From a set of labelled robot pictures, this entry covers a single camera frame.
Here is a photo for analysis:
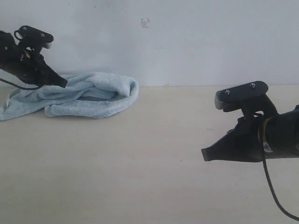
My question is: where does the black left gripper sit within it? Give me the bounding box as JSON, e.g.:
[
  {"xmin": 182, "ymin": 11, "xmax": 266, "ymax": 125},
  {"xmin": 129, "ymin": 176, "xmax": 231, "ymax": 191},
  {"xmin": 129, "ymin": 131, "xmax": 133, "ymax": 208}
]
[{"xmin": 0, "ymin": 31, "xmax": 68, "ymax": 88}]

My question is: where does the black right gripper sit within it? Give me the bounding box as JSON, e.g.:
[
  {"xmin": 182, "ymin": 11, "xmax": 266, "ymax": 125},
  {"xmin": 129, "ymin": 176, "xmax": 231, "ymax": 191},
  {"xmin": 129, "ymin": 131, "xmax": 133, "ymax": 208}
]
[{"xmin": 201, "ymin": 116, "xmax": 264, "ymax": 162}]

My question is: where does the light blue terry towel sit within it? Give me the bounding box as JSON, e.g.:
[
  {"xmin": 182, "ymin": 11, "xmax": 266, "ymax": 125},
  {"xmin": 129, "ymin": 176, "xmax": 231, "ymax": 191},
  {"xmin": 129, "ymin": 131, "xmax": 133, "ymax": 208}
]
[{"xmin": 0, "ymin": 72, "xmax": 139, "ymax": 121}]

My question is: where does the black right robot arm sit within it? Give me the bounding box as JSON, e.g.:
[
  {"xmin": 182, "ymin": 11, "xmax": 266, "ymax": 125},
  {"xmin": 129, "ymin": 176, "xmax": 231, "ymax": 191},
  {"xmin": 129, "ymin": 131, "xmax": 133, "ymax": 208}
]
[{"xmin": 201, "ymin": 107, "xmax": 299, "ymax": 162}]

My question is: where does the left black cable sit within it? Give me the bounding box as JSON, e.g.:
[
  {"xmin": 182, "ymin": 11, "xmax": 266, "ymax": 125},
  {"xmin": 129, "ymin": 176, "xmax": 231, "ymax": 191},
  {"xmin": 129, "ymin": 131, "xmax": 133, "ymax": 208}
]
[{"xmin": 0, "ymin": 78, "xmax": 44, "ymax": 91}]

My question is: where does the black cable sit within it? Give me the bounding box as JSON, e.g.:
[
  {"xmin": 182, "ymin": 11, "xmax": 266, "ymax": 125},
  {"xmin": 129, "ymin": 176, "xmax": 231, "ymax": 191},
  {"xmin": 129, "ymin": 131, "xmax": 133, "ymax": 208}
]
[
  {"xmin": 0, "ymin": 78, "xmax": 44, "ymax": 91},
  {"xmin": 256, "ymin": 112, "xmax": 299, "ymax": 222}
]

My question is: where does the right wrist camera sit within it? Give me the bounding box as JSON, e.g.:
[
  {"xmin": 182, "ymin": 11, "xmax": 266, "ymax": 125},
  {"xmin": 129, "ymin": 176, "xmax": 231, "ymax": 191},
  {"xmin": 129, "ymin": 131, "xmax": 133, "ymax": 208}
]
[{"xmin": 214, "ymin": 81, "xmax": 278, "ymax": 119}]

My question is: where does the right black cable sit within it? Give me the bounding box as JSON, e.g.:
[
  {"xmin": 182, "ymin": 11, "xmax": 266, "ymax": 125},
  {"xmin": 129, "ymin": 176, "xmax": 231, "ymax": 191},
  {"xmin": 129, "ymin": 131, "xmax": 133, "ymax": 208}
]
[{"xmin": 256, "ymin": 112, "xmax": 299, "ymax": 222}]

